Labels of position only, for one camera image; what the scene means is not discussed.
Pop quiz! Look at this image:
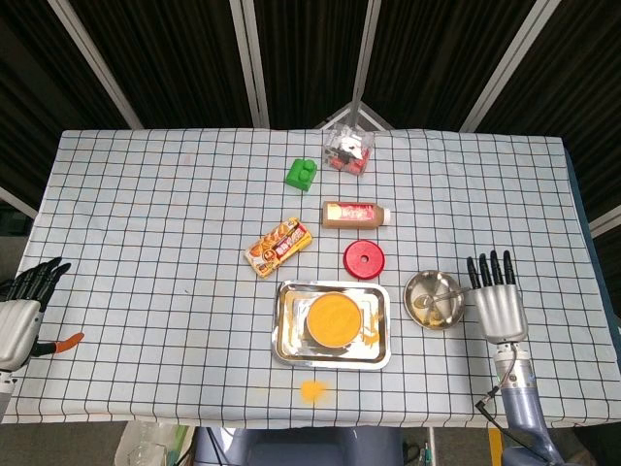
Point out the red round disc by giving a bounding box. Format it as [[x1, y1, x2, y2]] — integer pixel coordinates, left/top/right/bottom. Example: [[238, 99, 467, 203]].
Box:
[[343, 240, 388, 281]]

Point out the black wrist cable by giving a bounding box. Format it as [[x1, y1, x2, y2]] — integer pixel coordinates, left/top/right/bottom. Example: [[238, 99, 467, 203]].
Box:
[[474, 351, 518, 438]]

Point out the orange powder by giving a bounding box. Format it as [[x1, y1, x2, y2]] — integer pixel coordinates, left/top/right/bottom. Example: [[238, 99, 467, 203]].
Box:
[[296, 377, 336, 407]]

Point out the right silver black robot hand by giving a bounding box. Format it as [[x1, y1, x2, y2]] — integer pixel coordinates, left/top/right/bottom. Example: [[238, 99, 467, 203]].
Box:
[[465, 250, 529, 345]]

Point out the clear plastic box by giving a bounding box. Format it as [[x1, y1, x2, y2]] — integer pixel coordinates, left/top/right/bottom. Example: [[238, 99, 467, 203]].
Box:
[[322, 120, 377, 177]]

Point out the clear plastic bag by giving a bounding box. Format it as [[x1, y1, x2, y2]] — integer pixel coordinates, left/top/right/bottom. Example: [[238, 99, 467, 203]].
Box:
[[114, 420, 193, 466]]

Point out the triangular screen foot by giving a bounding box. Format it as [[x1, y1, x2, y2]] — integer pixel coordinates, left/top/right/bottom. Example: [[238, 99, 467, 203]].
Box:
[[313, 100, 395, 131]]

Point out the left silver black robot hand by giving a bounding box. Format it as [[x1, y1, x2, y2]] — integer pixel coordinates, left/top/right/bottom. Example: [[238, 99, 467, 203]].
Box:
[[0, 256, 86, 370]]

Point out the white checkered tablecloth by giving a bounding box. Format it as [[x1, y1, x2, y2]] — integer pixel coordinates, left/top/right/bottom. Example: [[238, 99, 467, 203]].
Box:
[[0, 127, 621, 429]]

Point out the small metal spoon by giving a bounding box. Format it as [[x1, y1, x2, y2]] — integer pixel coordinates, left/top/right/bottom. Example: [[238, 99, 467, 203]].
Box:
[[412, 285, 474, 310]]

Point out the green toy building block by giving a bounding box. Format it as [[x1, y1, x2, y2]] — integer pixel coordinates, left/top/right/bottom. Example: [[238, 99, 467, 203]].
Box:
[[283, 157, 319, 195]]

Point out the yellow curry box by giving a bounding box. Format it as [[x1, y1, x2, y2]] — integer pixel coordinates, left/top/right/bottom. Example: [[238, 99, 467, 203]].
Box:
[[244, 216, 314, 280]]

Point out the rectangular steel tray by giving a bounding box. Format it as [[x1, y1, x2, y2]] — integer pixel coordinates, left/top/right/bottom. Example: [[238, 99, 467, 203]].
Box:
[[270, 280, 392, 371]]

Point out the round steel plate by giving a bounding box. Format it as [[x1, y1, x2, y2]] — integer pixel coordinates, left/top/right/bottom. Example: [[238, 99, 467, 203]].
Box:
[[403, 269, 466, 331]]

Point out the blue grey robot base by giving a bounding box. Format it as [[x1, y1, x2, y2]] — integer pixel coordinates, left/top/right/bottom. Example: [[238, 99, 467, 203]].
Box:
[[192, 426, 404, 466]]

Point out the white screen frame post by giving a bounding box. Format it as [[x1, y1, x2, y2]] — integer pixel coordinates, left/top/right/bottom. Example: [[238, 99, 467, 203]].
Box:
[[349, 0, 383, 130], [459, 0, 554, 133], [588, 204, 621, 239], [228, 0, 271, 130], [47, 0, 145, 130], [0, 185, 39, 219]]

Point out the bowl of orange powder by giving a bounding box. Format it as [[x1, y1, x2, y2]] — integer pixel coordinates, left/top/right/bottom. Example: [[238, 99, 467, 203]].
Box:
[[304, 292, 364, 350]]

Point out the brown drink bottle red label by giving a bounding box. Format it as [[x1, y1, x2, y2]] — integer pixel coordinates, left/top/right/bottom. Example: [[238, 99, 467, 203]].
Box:
[[321, 200, 393, 229]]

